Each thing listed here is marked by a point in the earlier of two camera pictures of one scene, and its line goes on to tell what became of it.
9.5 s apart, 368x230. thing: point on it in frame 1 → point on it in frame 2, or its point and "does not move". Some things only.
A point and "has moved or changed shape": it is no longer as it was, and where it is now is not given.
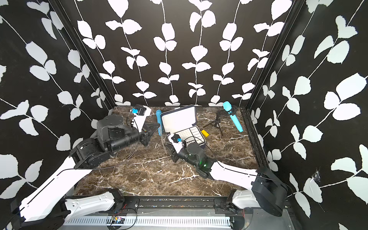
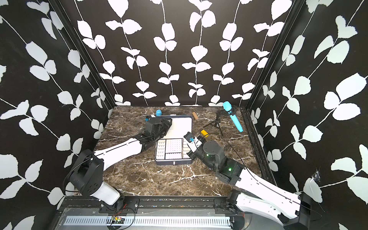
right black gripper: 173,152 → 192,155
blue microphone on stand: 227,106 does not move
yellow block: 204,132 does not move
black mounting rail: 221,204 does not move
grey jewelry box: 182,121 has moved or changed shape
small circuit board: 117,220 does not move
